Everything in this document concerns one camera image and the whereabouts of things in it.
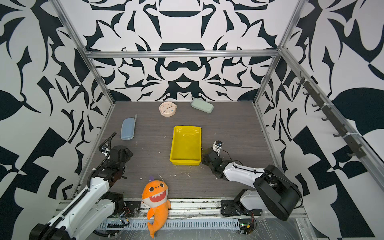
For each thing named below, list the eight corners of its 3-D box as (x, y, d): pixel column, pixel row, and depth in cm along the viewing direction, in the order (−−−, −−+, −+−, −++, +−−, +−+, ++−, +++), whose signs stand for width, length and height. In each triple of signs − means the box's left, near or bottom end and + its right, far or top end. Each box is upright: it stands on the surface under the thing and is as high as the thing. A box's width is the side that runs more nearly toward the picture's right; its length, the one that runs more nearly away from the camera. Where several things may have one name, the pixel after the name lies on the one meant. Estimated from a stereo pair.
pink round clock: (158, 116, 112) (157, 114, 110) (161, 103, 121) (160, 101, 119) (175, 116, 113) (175, 114, 111) (177, 103, 121) (176, 101, 119)
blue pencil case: (120, 141, 99) (118, 138, 97) (124, 119, 111) (123, 116, 108) (133, 139, 100) (132, 136, 97) (136, 118, 112) (135, 115, 109)
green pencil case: (189, 106, 120) (189, 103, 118) (195, 99, 125) (195, 96, 122) (210, 115, 114) (210, 112, 112) (215, 107, 119) (215, 104, 117)
